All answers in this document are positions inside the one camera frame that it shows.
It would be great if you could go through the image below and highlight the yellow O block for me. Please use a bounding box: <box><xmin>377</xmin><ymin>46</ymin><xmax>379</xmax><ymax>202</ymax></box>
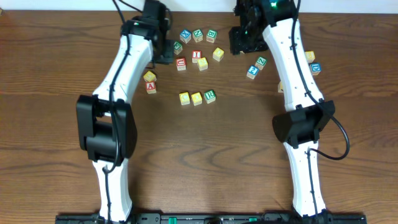
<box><xmin>213</xmin><ymin>47</ymin><xmax>224</xmax><ymax>62</ymax></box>

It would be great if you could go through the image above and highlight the green R block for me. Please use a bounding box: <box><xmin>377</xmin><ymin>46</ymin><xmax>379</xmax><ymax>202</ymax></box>
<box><xmin>203</xmin><ymin>90</ymin><xmax>216</xmax><ymax>104</ymax></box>

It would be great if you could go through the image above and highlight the yellow C block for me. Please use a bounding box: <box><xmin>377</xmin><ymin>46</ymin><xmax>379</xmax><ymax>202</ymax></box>
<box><xmin>179</xmin><ymin>92</ymin><xmax>190</xmax><ymax>106</ymax></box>

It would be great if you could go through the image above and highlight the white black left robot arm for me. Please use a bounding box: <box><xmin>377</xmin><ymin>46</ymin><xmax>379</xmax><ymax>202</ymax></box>
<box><xmin>76</xmin><ymin>16</ymin><xmax>173</xmax><ymax>223</ymax></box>

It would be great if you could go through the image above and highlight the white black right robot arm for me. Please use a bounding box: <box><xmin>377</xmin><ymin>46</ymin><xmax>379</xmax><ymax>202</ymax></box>
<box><xmin>229</xmin><ymin>1</ymin><xmax>335</xmax><ymax>218</ymax></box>

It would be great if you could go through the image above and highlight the green F block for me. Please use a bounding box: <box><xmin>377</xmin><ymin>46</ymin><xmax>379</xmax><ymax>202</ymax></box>
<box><xmin>174</xmin><ymin>41</ymin><xmax>183</xmax><ymax>55</ymax></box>

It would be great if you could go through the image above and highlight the red U block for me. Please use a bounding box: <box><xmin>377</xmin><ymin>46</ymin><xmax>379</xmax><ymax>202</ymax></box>
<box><xmin>176</xmin><ymin>57</ymin><xmax>187</xmax><ymax>71</ymax></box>

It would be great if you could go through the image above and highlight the blue X block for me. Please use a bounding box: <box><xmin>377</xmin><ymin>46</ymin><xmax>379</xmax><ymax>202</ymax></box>
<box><xmin>180</xmin><ymin>29</ymin><xmax>192</xmax><ymax>44</ymax></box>

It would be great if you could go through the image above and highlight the green Z block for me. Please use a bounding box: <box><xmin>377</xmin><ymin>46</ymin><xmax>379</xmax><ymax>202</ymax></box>
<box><xmin>255</xmin><ymin>56</ymin><xmax>267</xmax><ymax>70</ymax></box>

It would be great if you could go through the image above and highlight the yellow G block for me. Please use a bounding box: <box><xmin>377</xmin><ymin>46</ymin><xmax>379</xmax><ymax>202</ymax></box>
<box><xmin>144</xmin><ymin>71</ymin><xmax>157</xmax><ymax>82</ymax></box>

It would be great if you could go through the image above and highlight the red I block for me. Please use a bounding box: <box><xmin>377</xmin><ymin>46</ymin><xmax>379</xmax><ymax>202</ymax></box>
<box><xmin>192</xmin><ymin>50</ymin><xmax>201</xmax><ymax>63</ymax></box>

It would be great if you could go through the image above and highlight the blue 2 block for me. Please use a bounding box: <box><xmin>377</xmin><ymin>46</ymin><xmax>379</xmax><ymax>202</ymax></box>
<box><xmin>246</xmin><ymin>65</ymin><xmax>259</xmax><ymax>80</ymax></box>

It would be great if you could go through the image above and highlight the green N block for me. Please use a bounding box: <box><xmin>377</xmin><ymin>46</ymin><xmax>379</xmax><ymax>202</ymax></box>
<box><xmin>192</xmin><ymin>29</ymin><xmax>203</xmax><ymax>42</ymax></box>

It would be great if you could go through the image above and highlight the green B block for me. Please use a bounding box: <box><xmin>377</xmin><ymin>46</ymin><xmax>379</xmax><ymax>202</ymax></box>
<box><xmin>206</xmin><ymin>29</ymin><xmax>218</xmax><ymax>43</ymax></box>

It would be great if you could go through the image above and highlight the red A block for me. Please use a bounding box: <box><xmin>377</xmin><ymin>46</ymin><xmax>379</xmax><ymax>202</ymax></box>
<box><xmin>146</xmin><ymin>82</ymin><xmax>157</xmax><ymax>94</ymax></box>

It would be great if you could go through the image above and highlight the yellow S block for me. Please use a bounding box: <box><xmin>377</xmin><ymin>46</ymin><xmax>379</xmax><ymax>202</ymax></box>
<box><xmin>197</xmin><ymin>57</ymin><xmax>208</xmax><ymax>71</ymax></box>

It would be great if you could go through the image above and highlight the yellow W block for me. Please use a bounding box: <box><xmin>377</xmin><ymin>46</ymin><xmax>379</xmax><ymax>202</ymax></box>
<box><xmin>278</xmin><ymin>82</ymin><xmax>284</xmax><ymax>93</ymax></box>

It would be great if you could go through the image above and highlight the yellow 8 block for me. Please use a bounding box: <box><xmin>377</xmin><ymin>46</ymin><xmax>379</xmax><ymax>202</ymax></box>
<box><xmin>305</xmin><ymin>51</ymin><xmax>315</xmax><ymax>63</ymax></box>

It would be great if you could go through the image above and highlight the blue D block lower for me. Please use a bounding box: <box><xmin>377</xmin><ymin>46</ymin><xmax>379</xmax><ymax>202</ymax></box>
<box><xmin>310</xmin><ymin>63</ymin><xmax>322</xmax><ymax>75</ymax></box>

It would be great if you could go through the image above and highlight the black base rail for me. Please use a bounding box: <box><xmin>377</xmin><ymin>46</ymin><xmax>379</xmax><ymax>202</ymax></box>
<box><xmin>55</xmin><ymin>212</ymin><xmax>368</xmax><ymax>224</ymax></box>

